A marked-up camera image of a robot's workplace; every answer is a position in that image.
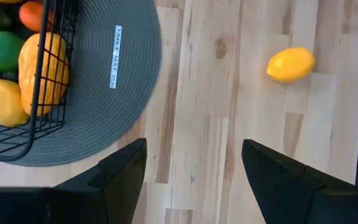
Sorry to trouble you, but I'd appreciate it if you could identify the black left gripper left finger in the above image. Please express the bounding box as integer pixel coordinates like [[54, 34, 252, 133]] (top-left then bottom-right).
[[0, 138, 148, 224]]

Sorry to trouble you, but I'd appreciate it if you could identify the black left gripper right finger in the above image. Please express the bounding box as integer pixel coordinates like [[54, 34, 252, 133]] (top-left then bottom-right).
[[241, 139, 358, 224]]

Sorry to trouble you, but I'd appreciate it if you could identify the yellow lemon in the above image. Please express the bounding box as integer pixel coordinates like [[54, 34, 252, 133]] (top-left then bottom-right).
[[0, 77, 30, 128], [265, 47, 316, 83]]

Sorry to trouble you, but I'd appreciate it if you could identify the orange tangerine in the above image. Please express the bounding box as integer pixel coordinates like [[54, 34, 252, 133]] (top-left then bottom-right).
[[18, 1, 55, 34]]

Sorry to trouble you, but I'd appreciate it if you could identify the grey round woven table mat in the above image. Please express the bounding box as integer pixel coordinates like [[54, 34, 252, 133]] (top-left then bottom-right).
[[0, 0, 163, 167]]

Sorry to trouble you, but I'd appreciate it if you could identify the black wire basket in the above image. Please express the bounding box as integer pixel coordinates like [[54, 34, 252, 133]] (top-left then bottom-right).
[[0, 0, 78, 162]]

